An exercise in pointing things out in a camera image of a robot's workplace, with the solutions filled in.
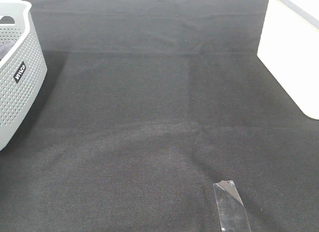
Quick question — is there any grey towel in basket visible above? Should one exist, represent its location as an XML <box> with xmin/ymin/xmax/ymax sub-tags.
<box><xmin>0</xmin><ymin>41</ymin><xmax>15</xmax><ymax>60</ymax></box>

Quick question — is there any black table cloth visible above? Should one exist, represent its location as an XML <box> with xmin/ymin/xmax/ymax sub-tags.
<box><xmin>0</xmin><ymin>0</ymin><xmax>319</xmax><ymax>232</ymax></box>

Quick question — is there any clear tape strip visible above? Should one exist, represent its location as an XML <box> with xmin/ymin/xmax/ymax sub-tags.
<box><xmin>213</xmin><ymin>180</ymin><xmax>251</xmax><ymax>232</ymax></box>

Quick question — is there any grey perforated laundry basket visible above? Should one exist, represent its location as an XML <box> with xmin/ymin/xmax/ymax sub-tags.
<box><xmin>0</xmin><ymin>1</ymin><xmax>47</xmax><ymax>149</ymax></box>

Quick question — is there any white woven storage bin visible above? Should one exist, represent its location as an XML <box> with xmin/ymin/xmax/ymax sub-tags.
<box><xmin>257</xmin><ymin>0</ymin><xmax>319</xmax><ymax>120</ymax></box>

